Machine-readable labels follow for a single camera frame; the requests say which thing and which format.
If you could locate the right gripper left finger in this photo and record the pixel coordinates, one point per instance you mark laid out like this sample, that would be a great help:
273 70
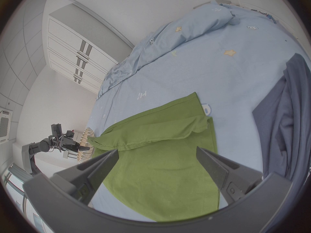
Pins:
92 176

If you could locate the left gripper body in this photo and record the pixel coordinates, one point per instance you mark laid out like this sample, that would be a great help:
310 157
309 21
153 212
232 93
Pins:
69 144

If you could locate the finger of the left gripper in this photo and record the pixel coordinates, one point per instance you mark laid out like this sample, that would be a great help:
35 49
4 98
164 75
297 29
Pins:
83 148
72 155

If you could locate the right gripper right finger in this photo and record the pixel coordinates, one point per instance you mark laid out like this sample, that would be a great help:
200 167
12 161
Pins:
223 176

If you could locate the green shorts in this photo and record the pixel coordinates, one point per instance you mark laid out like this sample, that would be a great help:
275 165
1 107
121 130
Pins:
158 178

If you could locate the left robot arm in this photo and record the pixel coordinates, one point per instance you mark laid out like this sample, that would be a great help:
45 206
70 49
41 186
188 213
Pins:
43 145

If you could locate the round woven basket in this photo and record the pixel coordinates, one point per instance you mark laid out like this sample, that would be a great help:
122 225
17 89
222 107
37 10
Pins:
85 133

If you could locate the bed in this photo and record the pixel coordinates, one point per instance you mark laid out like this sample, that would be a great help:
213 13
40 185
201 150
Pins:
218 81

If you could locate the dark blue printed T-shirt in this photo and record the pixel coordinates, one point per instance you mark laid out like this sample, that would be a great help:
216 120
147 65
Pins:
279 118

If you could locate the white wardrobe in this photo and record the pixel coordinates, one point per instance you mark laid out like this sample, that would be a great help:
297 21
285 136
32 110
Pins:
73 57

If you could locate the pale blue quilt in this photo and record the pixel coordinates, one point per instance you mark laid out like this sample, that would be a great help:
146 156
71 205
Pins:
170 37

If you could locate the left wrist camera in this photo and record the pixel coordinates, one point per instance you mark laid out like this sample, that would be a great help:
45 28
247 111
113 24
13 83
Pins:
70 133

